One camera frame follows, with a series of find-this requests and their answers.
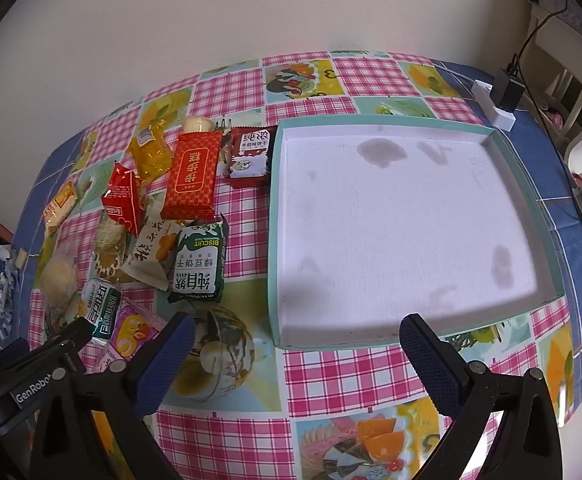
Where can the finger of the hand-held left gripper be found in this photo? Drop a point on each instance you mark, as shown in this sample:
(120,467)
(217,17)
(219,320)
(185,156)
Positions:
(71,335)

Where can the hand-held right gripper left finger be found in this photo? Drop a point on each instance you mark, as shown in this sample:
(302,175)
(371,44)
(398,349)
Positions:
(166,365)

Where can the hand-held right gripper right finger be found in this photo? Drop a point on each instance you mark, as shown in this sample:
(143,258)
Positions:
(431,365)

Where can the white green snack packet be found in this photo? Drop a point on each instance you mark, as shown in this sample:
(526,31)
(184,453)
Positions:
(101,310)

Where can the pink snack packet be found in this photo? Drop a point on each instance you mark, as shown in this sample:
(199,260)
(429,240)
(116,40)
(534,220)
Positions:
(131,337)

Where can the clear-wrapped round pastry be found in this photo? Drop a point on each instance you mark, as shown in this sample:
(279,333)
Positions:
(58,277)

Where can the small clear-wrapped pastry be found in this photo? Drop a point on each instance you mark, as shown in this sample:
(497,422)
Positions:
(108,240)

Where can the green biscuit packet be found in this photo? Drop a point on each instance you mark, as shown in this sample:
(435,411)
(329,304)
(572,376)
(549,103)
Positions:
(198,265)

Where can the beige fruit-print snack packet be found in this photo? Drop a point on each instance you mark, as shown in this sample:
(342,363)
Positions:
(151,255)

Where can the orange yellow cake packet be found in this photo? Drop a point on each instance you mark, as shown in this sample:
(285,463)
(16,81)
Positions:
(61,205)

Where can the small red snack packet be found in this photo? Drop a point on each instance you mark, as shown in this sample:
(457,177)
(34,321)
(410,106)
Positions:
(121,195)

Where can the teal shallow cardboard box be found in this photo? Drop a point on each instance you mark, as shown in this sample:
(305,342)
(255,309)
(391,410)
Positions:
(396,220)

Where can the large red gold-print snack packet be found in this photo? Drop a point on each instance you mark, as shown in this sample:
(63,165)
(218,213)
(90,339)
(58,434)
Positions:
(191,175)

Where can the yellow transparent snack packet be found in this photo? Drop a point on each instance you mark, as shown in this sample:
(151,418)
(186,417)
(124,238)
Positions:
(153,155)

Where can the dark red biscuit packet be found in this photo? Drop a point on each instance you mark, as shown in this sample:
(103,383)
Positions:
(251,150)

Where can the cream jelly cup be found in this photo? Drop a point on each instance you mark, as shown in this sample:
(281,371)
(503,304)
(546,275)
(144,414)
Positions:
(197,124)

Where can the crumpled blue white wrapper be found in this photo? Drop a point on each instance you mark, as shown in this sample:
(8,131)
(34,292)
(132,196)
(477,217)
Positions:
(1,285)

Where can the white power strip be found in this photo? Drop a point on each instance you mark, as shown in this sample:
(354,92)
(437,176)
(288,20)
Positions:
(501,117)

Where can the pink small object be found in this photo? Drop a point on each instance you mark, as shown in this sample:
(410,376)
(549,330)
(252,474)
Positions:
(553,117)

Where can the pink checked printed tablecloth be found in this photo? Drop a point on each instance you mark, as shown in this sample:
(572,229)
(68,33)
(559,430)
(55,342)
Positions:
(231,90)

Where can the black charger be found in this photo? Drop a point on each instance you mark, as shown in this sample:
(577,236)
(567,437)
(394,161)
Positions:
(507,90)

